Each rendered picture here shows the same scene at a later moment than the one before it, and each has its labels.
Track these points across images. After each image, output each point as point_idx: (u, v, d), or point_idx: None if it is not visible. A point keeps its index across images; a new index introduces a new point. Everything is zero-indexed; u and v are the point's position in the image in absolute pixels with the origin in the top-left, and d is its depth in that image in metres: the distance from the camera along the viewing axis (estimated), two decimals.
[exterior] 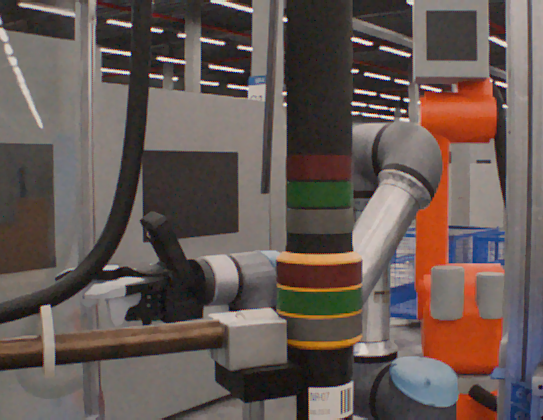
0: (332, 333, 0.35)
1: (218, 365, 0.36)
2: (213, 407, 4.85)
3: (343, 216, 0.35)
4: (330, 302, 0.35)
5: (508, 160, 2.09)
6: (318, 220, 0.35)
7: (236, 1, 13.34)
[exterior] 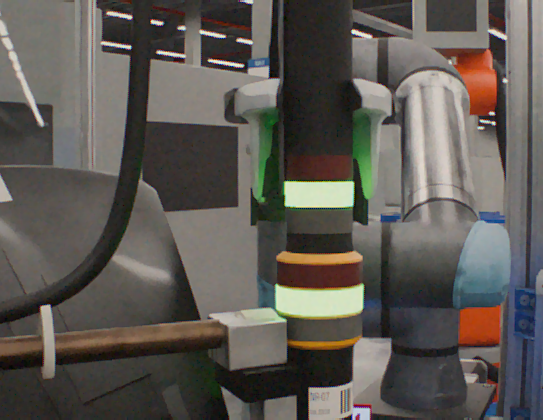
0: (332, 333, 0.35)
1: (218, 365, 0.36)
2: None
3: (343, 216, 0.35)
4: (330, 302, 0.35)
5: (508, 100, 2.08)
6: (318, 220, 0.35)
7: None
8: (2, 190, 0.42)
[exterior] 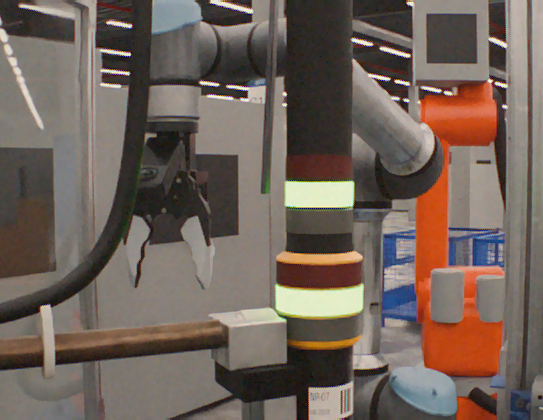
0: (332, 333, 0.35)
1: (218, 365, 0.36)
2: (213, 410, 4.85)
3: (343, 216, 0.35)
4: (330, 302, 0.35)
5: (508, 166, 2.09)
6: (318, 220, 0.35)
7: (236, 2, 13.34)
8: None
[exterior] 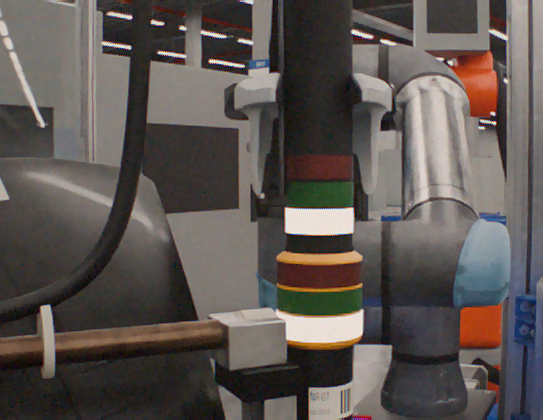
0: (332, 333, 0.35)
1: (218, 365, 0.36)
2: None
3: (343, 216, 0.35)
4: (330, 302, 0.35)
5: (509, 104, 2.08)
6: (318, 220, 0.35)
7: None
8: None
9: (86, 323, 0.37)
